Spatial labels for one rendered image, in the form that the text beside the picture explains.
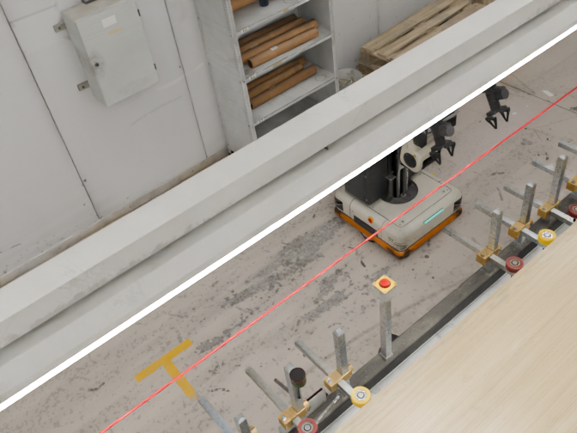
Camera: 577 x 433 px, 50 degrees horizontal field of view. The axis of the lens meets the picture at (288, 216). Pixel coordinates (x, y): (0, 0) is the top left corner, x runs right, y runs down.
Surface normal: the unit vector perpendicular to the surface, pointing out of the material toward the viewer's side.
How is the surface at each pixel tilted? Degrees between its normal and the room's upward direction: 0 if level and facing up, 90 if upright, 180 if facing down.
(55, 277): 0
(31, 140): 90
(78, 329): 61
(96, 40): 90
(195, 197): 0
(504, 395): 0
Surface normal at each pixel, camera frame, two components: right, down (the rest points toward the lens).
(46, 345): 0.49, 0.07
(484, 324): -0.12, -0.72
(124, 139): 0.63, 0.48
